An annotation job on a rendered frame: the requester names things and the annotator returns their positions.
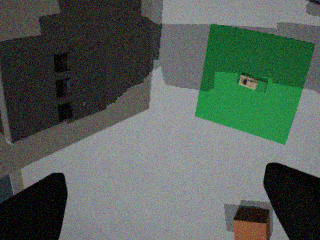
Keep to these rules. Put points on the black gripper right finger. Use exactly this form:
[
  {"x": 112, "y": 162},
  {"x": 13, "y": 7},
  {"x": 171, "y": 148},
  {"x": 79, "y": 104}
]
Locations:
[{"x": 295, "y": 197}]

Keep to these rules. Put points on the orange cube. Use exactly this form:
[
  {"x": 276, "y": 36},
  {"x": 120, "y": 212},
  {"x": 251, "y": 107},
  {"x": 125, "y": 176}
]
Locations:
[{"x": 252, "y": 224}]

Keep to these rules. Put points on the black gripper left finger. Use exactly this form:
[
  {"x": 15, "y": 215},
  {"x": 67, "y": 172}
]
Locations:
[{"x": 37, "y": 212}]

